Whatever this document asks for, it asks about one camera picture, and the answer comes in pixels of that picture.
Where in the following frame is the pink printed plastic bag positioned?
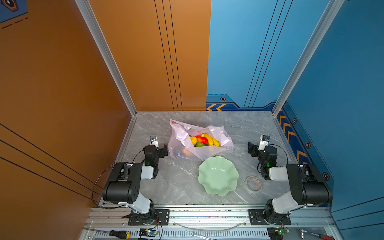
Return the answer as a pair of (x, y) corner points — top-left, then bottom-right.
(168, 120), (234, 161)

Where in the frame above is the yellow lemon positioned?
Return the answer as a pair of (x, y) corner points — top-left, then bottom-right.
(190, 137), (198, 146)

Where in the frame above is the small red orange mango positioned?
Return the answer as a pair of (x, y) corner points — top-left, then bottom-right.
(196, 135), (208, 145)

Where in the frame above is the yellow banana bunch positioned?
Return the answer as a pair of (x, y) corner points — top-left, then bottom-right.
(204, 134), (220, 148)

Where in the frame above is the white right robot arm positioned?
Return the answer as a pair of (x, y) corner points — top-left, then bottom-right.
(248, 141), (333, 225)

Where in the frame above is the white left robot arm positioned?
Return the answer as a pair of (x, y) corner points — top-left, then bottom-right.
(103, 145), (168, 225)

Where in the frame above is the clear tape roll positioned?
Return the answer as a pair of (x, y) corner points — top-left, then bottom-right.
(245, 176), (263, 194)

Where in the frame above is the light green fruit plate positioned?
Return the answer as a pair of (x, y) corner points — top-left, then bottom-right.
(198, 156), (240, 197)

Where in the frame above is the green circuit board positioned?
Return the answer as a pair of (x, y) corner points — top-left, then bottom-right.
(138, 228), (160, 240)

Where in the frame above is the yellow black screwdriver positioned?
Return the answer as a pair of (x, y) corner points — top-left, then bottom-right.
(83, 228), (131, 240)

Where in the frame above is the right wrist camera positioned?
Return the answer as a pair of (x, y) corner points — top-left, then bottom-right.
(258, 135), (270, 151)

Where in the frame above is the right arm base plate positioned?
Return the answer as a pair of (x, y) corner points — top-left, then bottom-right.
(248, 209), (292, 226)

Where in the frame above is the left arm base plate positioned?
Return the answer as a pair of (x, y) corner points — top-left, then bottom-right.
(128, 209), (170, 226)

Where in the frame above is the aluminium front rail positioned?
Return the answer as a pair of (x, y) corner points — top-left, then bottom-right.
(79, 204), (343, 240)

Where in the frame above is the red handled screwdriver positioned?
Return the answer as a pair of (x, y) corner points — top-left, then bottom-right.
(299, 229), (335, 240)

